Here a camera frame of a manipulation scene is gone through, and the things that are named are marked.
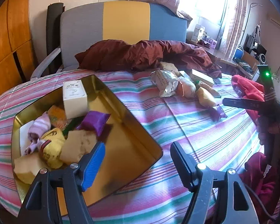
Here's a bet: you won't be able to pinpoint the person's right forearm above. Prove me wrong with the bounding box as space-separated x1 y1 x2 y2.
264 124 280 224

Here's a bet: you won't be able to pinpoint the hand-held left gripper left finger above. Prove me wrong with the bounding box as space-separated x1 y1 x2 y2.
17 142 106 224

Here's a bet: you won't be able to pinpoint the cream box with printed top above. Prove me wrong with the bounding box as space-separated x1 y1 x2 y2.
63 80 88 119

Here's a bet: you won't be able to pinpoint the white boxes on side table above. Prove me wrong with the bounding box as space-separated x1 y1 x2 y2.
191 24 206 42

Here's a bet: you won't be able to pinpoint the wooden wardrobe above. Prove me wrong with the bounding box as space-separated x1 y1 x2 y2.
0 0 38 105

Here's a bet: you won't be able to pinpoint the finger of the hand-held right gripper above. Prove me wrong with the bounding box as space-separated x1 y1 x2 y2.
222 97 266 110

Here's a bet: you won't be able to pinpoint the yellow snack packet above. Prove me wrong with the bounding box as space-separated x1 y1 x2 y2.
38 128 66 169

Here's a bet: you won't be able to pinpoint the red cloth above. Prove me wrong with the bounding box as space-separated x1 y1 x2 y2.
231 75 265 120

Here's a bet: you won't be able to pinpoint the printed purple snack packet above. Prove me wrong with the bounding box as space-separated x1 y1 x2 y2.
210 105 228 122

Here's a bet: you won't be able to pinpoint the blue bucket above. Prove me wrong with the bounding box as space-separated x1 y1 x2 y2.
233 45 244 60

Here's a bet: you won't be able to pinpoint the person's right hand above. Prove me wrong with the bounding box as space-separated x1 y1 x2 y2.
255 118 280 146

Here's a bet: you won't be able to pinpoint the black speaker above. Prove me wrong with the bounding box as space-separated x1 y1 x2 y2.
245 34 267 63

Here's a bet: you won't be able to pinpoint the wooden side table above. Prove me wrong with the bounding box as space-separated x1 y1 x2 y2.
187 38 238 69

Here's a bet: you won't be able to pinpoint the gold metal tin box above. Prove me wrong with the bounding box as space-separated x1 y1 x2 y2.
12 75 164 216

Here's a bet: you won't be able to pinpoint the plain purple satin packet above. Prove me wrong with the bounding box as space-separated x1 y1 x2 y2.
77 111 111 137

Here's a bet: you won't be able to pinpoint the grey yellow blue chair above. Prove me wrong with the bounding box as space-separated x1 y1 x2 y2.
30 1 187 78

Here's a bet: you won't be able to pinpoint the orange snack packet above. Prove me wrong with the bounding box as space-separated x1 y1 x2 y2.
48 105 68 127

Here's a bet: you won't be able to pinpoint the green snack bar packet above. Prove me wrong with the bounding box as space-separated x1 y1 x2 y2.
196 80 221 98

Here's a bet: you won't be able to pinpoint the purple box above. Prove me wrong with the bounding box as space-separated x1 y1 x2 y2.
199 38 218 50

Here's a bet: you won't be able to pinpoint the magenta garment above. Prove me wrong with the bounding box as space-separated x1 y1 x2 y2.
239 153 278 206

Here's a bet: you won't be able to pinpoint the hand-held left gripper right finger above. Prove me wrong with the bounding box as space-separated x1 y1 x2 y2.
170 142 259 224

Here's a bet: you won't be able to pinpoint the white packet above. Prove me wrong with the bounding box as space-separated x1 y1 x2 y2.
20 120 35 154

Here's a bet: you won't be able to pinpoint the black cable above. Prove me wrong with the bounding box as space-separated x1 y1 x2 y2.
243 182 276 220

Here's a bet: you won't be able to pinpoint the large cream box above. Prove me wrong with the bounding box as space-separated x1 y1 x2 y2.
191 69 215 87

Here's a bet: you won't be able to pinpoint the dark green snack packet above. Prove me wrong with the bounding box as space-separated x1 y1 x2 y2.
62 119 80 134

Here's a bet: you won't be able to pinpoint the striped desktop cloth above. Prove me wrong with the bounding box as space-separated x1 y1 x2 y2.
0 69 280 224

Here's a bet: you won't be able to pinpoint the cardboard box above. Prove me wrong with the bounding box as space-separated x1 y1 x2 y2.
233 51 259 78

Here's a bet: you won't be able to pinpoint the silver biscuit packet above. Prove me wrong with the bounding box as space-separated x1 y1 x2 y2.
150 70 179 98

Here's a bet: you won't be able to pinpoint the pink sock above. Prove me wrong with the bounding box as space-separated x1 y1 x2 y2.
23 113 53 155

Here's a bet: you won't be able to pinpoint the maroon crumpled cloth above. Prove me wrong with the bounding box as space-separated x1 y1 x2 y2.
75 40 222 78

